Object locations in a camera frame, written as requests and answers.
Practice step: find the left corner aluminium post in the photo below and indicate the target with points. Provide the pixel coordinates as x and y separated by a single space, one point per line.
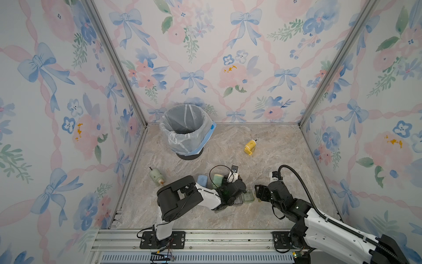
112 55

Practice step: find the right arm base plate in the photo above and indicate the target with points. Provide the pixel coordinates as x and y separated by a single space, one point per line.
282 241

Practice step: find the clear trash bag blue band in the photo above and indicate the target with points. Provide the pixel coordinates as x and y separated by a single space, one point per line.
187 128

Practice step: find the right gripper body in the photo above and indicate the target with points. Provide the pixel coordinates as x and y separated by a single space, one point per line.
265 194

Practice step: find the black trash bin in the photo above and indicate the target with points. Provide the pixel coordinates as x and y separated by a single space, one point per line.
190 156

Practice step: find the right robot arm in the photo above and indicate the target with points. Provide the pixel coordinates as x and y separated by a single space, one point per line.
316 230

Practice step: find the green pencil sharpener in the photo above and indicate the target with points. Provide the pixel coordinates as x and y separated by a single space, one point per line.
156 176
217 180

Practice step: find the green transparent shavings tray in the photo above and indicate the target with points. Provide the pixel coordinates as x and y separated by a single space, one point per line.
248 197

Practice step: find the blue pencil sharpener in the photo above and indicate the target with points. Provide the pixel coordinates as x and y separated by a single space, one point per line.
202 180

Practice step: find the corner aluminium post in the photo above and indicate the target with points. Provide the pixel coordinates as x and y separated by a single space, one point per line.
352 36
112 55

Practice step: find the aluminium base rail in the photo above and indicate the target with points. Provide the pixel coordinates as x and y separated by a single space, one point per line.
202 246

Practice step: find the right corner aluminium post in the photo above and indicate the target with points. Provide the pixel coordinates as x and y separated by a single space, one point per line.
352 36

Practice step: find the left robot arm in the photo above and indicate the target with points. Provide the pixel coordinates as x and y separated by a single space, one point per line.
177 199

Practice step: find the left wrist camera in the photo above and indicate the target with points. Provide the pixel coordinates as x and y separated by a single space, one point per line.
233 175

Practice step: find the yellow pencil sharpener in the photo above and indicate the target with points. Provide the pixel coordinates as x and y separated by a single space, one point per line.
250 147

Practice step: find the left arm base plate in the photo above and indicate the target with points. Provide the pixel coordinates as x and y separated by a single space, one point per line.
150 241

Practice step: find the clear blue sharpener tray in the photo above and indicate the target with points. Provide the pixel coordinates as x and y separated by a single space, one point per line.
239 201

